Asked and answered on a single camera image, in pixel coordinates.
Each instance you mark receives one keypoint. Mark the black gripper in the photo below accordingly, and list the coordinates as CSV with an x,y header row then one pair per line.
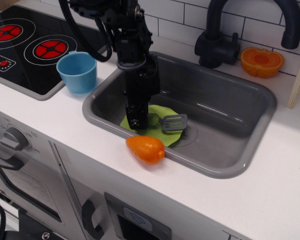
x,y
141,82

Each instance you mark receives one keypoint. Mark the green handled grey spatula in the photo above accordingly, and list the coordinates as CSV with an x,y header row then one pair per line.
x,y
168,123

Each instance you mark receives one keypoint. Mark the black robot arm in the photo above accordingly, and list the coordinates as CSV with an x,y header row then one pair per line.
x,y
124,30

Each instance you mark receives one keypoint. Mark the green toy plate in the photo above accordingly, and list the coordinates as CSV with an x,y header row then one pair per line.
x,y
154,128

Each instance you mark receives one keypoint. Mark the grey sink basin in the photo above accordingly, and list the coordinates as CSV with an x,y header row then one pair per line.
x,y
227,115

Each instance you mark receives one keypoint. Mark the orange toy carrot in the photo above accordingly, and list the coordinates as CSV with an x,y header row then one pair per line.
x,y
147,149

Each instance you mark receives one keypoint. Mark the blue plastic cup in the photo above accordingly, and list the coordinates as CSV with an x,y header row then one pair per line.
x,y
78,71

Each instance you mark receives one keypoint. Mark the dark grey toy faucet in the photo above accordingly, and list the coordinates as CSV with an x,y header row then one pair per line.
x,y
213,50

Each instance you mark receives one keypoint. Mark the grey dishwasher panel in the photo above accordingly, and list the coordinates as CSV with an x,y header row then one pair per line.
x,y
130,223

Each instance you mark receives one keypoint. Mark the toy oven door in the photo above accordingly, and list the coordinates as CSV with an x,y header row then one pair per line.
x,y
31,180

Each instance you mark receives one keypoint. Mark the grey oven knob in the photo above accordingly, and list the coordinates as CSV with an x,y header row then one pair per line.
x,y
14,139

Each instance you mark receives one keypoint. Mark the black toy stovetop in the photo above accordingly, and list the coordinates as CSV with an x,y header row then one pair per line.
x,y
31,44

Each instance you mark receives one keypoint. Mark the orange toy pumpkin half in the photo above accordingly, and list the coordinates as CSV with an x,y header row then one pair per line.
x,y
261,63

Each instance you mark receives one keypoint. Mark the wooden side panel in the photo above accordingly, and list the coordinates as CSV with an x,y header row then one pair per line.
x,y
295,92

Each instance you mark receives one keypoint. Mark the black cabinet door handle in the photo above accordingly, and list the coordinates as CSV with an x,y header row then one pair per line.
x,y
87,211

